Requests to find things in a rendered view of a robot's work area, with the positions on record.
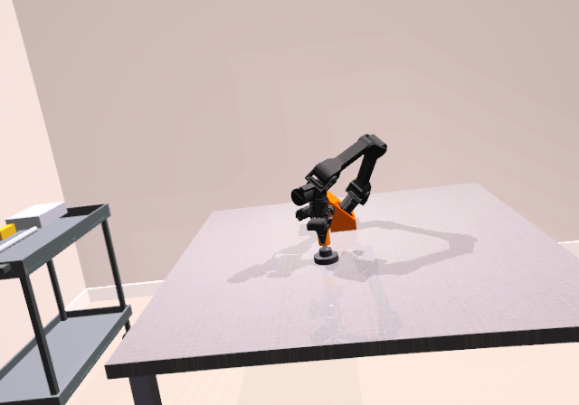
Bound orange knob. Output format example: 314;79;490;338
318;230;330;246

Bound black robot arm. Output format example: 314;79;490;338
291;134;387;221

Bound silver round pedestal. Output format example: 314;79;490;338
314;246;338;265

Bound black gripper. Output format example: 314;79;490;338
307;197;335;244

